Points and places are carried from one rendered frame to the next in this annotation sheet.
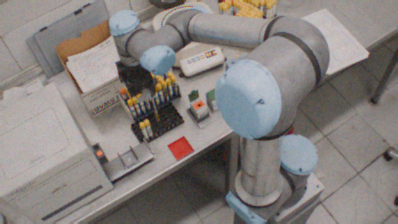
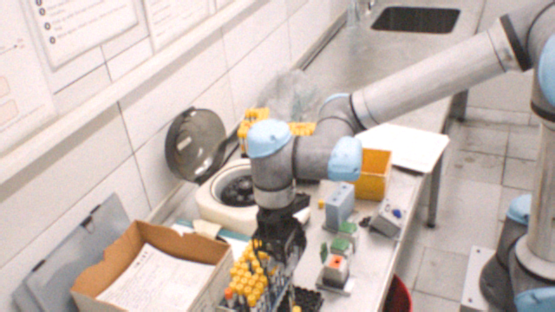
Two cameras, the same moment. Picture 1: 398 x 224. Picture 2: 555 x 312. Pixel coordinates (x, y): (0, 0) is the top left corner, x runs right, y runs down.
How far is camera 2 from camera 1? 0.62 m
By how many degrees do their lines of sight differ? 33
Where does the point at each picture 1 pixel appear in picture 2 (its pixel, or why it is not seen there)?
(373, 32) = (430, 119)
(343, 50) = (421, 145)
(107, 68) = (169, 285)
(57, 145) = not seen: outside the picture
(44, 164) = not seen: outside the picture
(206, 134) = (363, 298)
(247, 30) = (467, 52)
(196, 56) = not seen: hidden behind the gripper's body
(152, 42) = (330, 138)
